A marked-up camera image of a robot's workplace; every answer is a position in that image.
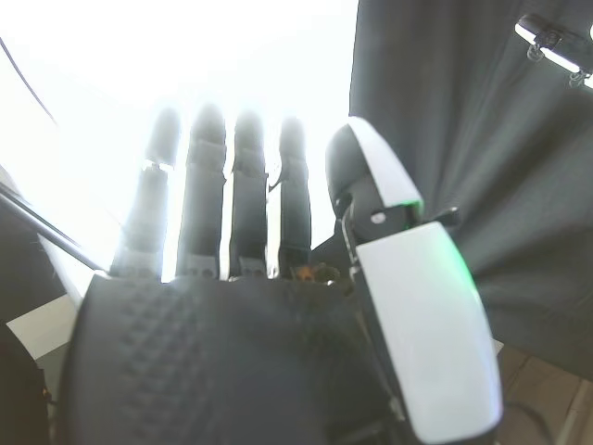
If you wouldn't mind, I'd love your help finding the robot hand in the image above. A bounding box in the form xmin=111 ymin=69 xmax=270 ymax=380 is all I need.
xmin=54 ymin=105 xmax=505 ymax=445

